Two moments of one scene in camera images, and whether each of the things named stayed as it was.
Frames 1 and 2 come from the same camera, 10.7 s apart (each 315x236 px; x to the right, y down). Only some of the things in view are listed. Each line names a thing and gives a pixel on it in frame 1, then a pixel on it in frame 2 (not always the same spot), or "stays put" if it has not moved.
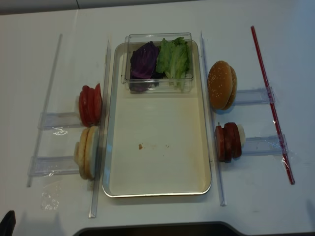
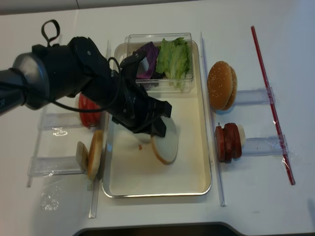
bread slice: (79, 153) to (95, 155)
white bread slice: (92, 152) to (166, 148)
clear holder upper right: (258, 96) stays put
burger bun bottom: (235, 90) stays put
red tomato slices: (90, 105) stays put
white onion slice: (242, 134) stays put
